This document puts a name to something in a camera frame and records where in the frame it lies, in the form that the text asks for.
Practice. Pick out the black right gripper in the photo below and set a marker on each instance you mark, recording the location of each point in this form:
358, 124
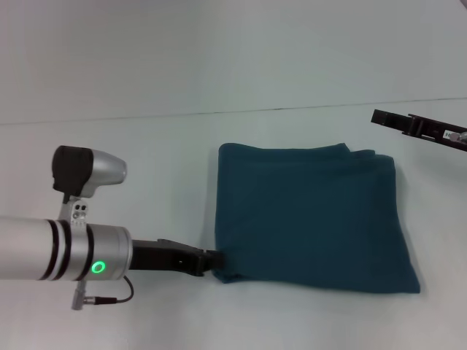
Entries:
443, 133

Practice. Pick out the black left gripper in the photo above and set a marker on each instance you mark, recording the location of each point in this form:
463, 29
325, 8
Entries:
164, 257

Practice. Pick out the teal T-shirt with FREE print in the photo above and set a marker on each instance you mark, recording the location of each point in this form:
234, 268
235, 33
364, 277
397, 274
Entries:
310, 218

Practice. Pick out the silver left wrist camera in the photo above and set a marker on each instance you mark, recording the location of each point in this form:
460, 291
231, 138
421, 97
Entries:
84, 171

